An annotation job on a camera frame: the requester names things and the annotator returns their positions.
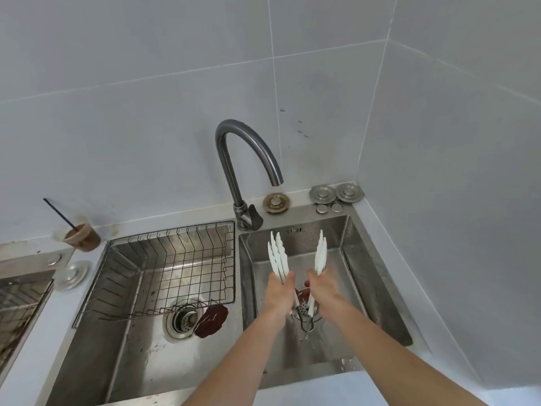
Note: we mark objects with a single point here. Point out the person's left hand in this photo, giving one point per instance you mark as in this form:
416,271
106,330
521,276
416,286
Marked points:
277,298

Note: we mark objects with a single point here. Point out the person's right hand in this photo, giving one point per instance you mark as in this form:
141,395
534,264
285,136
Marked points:
325,289

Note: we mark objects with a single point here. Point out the person's right fingers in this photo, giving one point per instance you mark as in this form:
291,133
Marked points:
315,278

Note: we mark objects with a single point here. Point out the person's left fingers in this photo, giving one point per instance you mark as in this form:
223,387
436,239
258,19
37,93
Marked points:
289,279

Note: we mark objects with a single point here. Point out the white plastic knife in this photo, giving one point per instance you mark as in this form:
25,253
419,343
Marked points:
271,260
325,257
280,255
320,253
274,253

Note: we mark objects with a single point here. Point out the person's left forearm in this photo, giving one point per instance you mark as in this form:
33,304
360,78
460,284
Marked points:
236,359

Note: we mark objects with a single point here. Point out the person's right forearm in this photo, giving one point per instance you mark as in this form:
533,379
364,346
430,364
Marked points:
401,355

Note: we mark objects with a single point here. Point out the red perforated drain strainer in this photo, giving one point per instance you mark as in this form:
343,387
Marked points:
302,295

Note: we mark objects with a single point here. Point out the stainless steel double sink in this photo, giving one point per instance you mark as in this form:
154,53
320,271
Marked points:
363,287

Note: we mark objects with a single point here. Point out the small round steel cap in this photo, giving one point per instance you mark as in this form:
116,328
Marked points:
322,208
336,207

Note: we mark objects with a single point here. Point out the brass round drain cap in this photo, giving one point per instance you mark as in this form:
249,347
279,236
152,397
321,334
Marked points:
277,203

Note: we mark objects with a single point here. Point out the round steel sink plug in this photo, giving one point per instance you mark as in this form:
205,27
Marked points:
322,193
350,192

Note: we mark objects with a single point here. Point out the dark red sink stopper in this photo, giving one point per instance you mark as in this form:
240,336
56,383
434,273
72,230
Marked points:
210,320

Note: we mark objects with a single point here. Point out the steel sink drain strainer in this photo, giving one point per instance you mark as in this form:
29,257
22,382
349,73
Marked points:
182,321

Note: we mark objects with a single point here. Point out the grey steel gooseneck faucet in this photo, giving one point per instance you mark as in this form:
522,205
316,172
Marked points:
230,173

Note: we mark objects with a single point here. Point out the plastic cup with brown drink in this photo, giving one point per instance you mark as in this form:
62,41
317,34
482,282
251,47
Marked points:
82,238

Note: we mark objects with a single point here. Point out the round shiny steel lid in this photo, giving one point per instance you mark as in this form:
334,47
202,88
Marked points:
72,275

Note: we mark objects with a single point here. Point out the black drinking straw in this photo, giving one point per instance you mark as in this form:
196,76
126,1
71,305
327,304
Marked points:
59,213

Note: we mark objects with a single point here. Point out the stainless steel side basin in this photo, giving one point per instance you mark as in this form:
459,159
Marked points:
21,308

